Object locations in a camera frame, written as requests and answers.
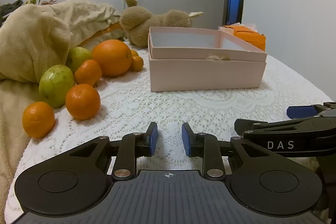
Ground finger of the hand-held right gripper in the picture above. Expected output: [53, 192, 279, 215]
[287, 101, 336, 118]
[234, 116, 336, 139]

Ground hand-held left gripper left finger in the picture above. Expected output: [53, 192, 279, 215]
[69, 122, 158, 182]

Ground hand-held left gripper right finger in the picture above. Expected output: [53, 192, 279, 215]
[182, 122, 273, 182]

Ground pink cardboard box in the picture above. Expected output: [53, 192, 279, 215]
[148, 26, 267, 92]

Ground large orange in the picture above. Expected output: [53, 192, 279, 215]
[92, 39, 133, 77]

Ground small green apple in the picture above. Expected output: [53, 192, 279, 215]
[66, 47, 93, 74]

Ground large green apple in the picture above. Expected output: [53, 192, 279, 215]
[39, 65, 75, 108]

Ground white lace cloth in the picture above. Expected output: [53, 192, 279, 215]
[5, 42, 336, 224]

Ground orange paper bag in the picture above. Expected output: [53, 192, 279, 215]
[218, 22, 266, 51]

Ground brown plush toy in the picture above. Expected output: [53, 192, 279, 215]
[119, 0, 204, 46]

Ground beige fleece blanket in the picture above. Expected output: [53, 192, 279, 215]
[0, 0, 122, 224]

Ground potted plant leaves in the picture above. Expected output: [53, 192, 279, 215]
[25, 0, 57, 5]

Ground dark cloth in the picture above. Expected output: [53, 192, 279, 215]
[0, 0, 24, 28]

